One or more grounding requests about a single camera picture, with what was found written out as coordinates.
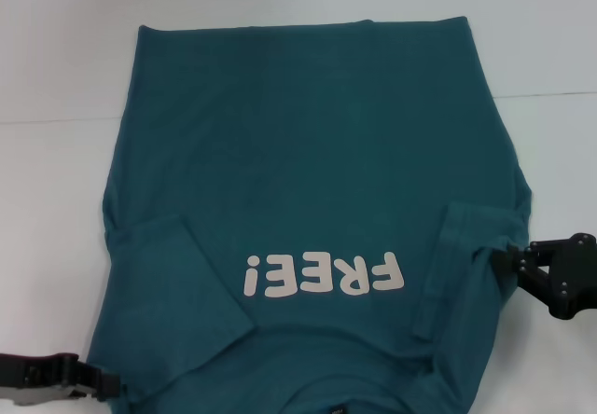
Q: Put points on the teal shirt with FREE print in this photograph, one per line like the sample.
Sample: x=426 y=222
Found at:
x=303 y=129

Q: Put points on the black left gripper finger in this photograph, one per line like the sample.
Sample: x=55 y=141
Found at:
x=100 y=379

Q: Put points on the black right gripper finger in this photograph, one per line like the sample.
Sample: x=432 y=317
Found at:
x=541 y=251
x=522 y=276

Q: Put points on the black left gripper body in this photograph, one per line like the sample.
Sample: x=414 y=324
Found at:
x=35 y=376

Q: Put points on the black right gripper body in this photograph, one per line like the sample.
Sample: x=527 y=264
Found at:
x=576 y=276

